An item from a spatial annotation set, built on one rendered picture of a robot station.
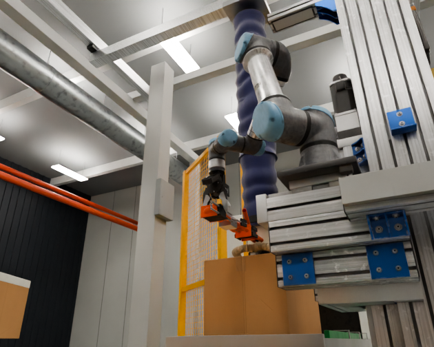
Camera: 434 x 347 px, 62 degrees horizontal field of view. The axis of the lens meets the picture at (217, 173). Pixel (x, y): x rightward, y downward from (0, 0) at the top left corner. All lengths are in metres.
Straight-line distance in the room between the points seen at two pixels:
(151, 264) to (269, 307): 1.29
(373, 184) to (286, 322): 0.88
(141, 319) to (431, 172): 2.21
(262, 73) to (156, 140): 1.96
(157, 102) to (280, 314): 2.28
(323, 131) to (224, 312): 0.97
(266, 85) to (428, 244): 0.68
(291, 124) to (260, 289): 0.84
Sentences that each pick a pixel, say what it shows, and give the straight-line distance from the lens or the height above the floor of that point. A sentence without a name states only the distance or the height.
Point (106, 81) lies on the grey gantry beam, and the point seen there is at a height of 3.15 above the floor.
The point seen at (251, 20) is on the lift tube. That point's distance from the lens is 2.80.
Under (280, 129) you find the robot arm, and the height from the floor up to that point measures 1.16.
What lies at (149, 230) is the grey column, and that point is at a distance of 2.84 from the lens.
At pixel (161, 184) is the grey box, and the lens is 2.90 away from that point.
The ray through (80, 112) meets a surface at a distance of 7.89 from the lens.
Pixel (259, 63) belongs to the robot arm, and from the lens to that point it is 1.35.
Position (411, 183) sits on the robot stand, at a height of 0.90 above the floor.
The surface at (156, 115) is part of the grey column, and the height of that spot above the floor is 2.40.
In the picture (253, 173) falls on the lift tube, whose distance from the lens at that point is 2.10.
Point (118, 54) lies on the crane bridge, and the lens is 3.57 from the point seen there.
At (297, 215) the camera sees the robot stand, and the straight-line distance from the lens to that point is 1.07.
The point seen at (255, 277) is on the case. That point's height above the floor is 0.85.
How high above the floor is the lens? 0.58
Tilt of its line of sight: 25 degrees up
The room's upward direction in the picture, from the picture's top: 1 degrees counter-clockwise
